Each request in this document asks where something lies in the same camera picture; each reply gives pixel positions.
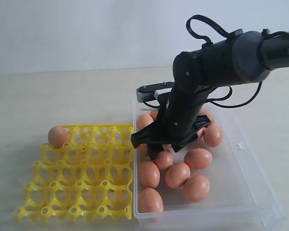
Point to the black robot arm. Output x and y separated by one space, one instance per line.
242 58

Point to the brown egg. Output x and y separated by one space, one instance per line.
149 174
209 114
154 114
150 201
57 136
164 160
213 135
198 158
143 121
177 175
196 188
143 149
200 133

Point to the clear plastic container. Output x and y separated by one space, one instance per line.
241 197

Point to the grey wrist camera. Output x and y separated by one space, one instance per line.
147 93

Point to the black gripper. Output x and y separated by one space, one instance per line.
179 122

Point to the yellow plastic egg tray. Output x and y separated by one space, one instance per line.
88 177

